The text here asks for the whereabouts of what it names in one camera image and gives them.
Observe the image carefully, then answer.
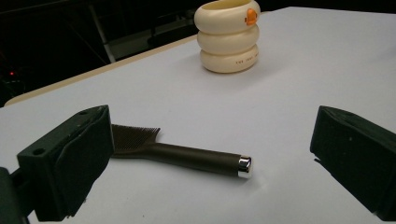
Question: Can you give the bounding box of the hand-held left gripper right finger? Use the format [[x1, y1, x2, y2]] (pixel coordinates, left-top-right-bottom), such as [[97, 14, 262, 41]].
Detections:
[[309, 105, 396, 222]]

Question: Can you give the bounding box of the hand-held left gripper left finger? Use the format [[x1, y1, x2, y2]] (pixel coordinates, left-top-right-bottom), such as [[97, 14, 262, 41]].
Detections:
[[17, 105, 115, 222]]

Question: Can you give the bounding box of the dark brown comb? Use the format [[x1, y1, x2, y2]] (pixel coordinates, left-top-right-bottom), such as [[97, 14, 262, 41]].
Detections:
[[110, 123, 253, 179]]

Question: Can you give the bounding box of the cream ringed cup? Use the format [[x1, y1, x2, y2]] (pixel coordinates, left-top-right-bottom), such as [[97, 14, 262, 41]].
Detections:
[[193, 0, 262, 75]]

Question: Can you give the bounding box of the white board sheet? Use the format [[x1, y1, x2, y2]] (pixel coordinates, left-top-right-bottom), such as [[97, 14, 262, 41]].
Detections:
[[0, 6, 396, 224]]

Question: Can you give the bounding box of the wooden table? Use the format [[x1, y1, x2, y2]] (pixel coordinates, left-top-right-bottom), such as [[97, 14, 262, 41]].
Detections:
[[3, 34, 200, 108]]

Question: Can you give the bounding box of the metal stand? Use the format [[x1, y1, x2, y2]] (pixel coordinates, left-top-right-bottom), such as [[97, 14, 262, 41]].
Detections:
[[88, 3, 117, 63]]

